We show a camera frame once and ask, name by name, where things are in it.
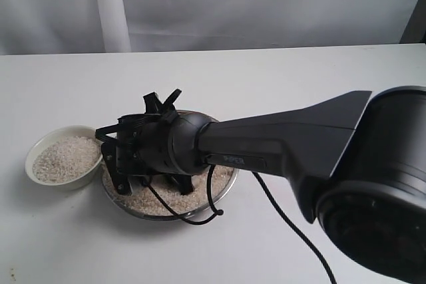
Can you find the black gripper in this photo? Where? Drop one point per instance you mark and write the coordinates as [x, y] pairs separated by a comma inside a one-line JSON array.
[[145, 150]]

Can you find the steel pan of rice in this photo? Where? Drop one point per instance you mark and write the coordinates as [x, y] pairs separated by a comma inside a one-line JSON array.
[[152, 198]]

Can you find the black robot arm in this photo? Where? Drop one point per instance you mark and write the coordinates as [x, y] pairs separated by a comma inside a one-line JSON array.
[[356, 165]]

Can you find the white ceramic bowl with rice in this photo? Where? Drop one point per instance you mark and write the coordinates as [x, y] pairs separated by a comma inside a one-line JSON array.
[[66, 159]]

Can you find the white curtain backdrop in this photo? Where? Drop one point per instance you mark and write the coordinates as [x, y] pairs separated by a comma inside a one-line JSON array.
[[121, 26]]

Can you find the dark frame post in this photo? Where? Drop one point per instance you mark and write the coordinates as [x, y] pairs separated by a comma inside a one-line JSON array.
[[415, 29]]

